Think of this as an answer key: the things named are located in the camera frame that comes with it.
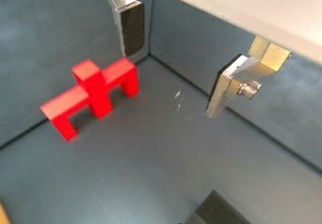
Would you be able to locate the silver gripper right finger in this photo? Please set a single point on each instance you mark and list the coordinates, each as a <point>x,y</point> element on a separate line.
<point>236,79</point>

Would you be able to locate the red cross-shaped block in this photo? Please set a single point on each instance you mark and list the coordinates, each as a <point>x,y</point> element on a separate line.
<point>93,83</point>

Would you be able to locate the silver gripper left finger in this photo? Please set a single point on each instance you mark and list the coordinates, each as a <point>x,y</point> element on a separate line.
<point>128,14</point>

